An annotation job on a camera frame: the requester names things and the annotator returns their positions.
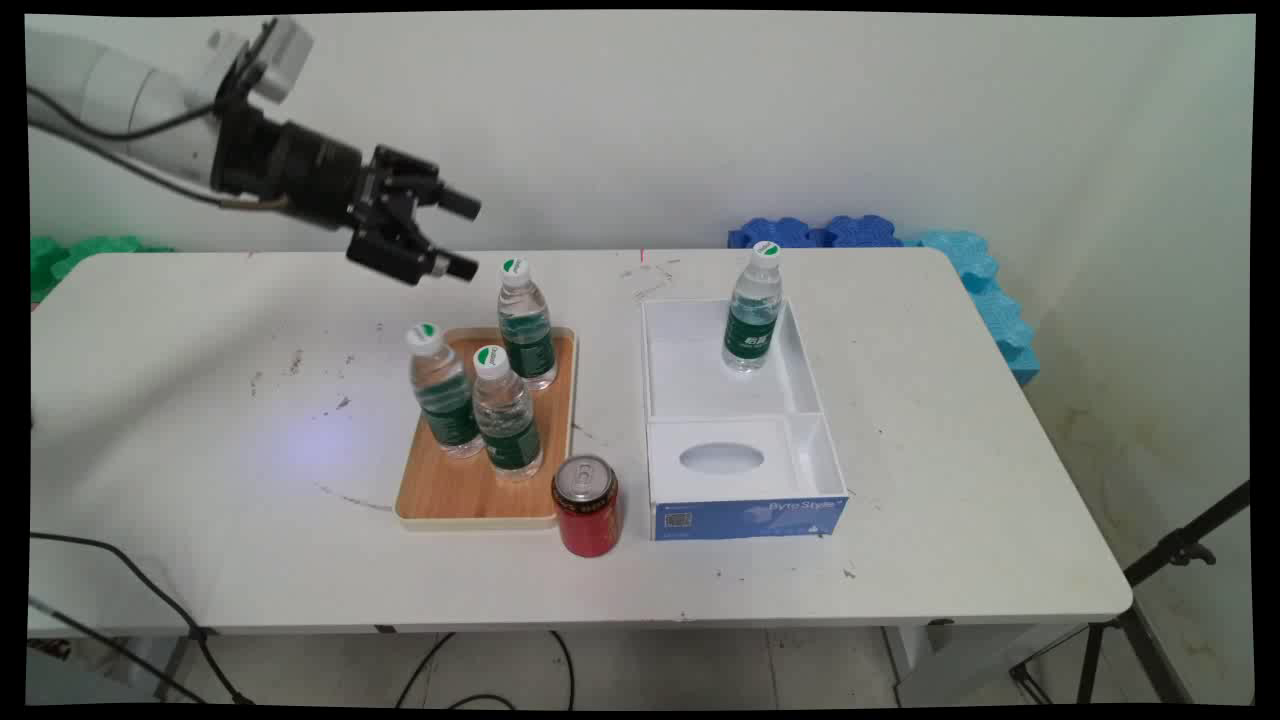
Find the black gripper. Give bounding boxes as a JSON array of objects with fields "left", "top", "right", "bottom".
[{"left": 212, "top": 100, "right": 483, "bottom": 288}]

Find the green label water bottle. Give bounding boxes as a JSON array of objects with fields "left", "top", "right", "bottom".
[
  {"left": 722, "top": 240, "right": 785, "bottom": 374},
  {"left": 405, "top": 322, "right": 486, "bottom": 460},
  {"left": 497, "top": 257, "right": 559, "bottom": 392},
  {"left": 471, "top": 345, "right": 545, "bottom": 483}
]

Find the bamboo wooden tray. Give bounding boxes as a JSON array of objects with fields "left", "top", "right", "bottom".
[{"left": 394, "top": 326, "right": 579, "bottom": 531}]

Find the red soda can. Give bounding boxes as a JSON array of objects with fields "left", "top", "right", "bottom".
[{"left": 551, "top": 455, "right": 621, "bottom": 558}]

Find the dark blue foam mat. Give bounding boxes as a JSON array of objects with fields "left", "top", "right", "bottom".
[
  {"left": 727, "top": 217, "right": 827, "bottom": 250},
  {"left": 820, "top": 213, "right": 907, "bottom": 249}
]

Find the green foam mat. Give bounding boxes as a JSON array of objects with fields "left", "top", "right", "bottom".
[{"left": 30, "top": 235, "right": 177, "bottom": 303}]

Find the white and blue cardboard box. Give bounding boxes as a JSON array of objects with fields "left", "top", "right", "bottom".
[{"left": 640, "top": 296, "right": 850, "bottom": 542}]

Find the grey table leg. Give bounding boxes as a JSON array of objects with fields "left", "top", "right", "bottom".
[{"left": 150, "top": 635, "right": 203, "bottom": 703}]

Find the light blue foam mat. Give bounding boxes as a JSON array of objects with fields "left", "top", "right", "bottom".
[
  {"left": 903, "top": 229, "right": 1002, "bottom": 294},
  {"left": 972, "top": 283, "right": 1042, "bottom": 387}
]

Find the white table leg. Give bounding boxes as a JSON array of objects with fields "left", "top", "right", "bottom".
[{"left": 885, "top": 622, "right": 1089, "bottom": 707}]

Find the black tripod stand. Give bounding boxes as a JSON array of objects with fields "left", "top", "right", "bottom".
[{"left": 1008, "top": 480, "right": 1252, "bottom": 706}]

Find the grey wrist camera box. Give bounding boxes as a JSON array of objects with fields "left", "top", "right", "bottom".
[{"left": 205, "top": 17, "right": 315, "bottom": 106}]

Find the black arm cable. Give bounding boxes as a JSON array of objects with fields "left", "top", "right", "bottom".
[
  {"left": 27, "top": 118, "right": 293, "bottom": 212},
  {"left": 27, "top": 85, "right": 223, "bottom": 141}
]

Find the black floor cable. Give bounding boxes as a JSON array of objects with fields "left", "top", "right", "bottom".
[{"left": 394, "top": 631, "right": 577, "bottom": 711}]

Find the thin black hanging cable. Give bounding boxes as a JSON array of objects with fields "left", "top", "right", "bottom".
[{"left": 28, "top": 596, "right": 183, "bottom": 704}]

